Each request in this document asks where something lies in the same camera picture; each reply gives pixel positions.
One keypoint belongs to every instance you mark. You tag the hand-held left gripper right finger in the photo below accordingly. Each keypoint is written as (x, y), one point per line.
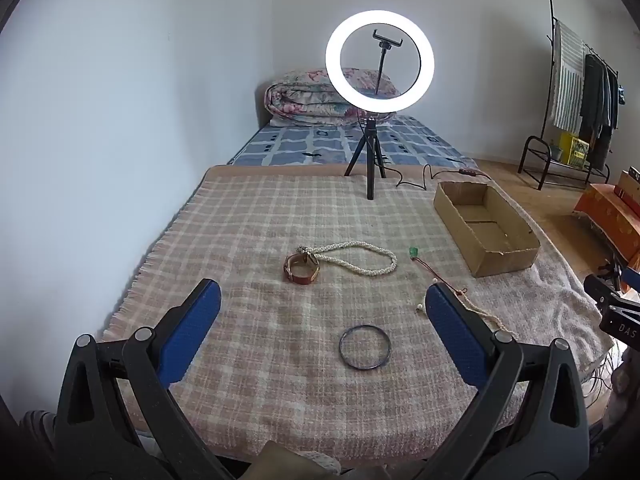
(452, 330)

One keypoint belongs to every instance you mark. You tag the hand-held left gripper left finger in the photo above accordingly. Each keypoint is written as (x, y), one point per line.
(197, 330)

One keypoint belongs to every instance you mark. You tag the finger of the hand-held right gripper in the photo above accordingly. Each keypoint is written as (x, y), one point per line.
(600, 287)

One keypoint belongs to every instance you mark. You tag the cardboard box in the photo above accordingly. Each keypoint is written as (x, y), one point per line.
(500, 260)

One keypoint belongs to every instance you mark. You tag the dark metal bangle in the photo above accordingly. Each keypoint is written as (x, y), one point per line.
(340, 347)

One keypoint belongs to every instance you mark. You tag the pink plaid blanket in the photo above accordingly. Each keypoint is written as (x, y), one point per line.
(250, 210)

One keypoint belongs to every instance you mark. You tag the yellow box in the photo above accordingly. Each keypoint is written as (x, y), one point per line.
(575, 150)

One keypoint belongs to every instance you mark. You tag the black tripod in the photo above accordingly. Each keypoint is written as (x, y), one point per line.
(370, 170)

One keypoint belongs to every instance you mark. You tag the dark hanging clothes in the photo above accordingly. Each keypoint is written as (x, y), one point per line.
(597, 100)

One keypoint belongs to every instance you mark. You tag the striped towel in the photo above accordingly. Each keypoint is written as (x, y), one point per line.
(567, 80)

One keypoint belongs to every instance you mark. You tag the blue patterned bed sheet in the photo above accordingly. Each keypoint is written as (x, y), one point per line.
(300, 145)

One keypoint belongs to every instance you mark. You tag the folded floral quilt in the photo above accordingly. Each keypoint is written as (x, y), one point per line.
(300, 100)

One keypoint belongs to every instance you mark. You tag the black phone holder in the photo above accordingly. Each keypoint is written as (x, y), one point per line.
(382, 65)

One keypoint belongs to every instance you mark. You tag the black clothes rack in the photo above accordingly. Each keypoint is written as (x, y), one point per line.
(552, 15)

